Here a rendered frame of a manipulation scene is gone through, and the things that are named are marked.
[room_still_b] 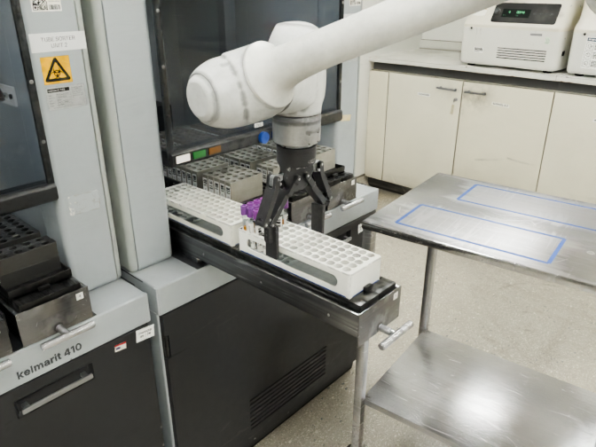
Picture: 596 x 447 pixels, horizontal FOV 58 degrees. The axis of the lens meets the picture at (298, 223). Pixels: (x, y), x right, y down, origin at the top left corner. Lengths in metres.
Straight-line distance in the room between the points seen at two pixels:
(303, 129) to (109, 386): 0.68
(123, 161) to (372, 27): 0.62
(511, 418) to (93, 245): 1.14
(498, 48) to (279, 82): 2.57
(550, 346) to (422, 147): 1.62
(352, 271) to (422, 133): 2.64
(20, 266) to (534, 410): 1.31
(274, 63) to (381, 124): 2.94
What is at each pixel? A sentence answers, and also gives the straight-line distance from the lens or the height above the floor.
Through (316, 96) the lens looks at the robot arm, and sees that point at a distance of 0.96.
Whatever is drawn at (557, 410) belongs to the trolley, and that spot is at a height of 0.28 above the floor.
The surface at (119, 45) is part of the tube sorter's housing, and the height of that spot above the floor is 1.22.
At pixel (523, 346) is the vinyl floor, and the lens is 2.40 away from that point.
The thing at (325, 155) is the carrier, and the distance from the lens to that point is 1.61.
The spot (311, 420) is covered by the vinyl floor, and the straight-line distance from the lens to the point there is 1.92.
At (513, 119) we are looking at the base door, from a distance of 3.29.
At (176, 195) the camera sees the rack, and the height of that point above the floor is 0.86.
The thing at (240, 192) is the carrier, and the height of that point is 0.85.
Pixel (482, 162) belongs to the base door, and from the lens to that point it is 3.41.
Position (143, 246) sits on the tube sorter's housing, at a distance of 1.26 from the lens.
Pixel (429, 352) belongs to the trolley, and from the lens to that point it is 1.78.
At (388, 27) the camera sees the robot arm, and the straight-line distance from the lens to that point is 0.78.
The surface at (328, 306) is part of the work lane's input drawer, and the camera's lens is 1.00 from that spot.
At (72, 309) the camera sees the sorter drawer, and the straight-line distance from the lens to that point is 1.12.
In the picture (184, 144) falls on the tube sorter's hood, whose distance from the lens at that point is 1.24.
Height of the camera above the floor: 1.33
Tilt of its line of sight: 24 degrees down
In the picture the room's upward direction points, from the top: straight up
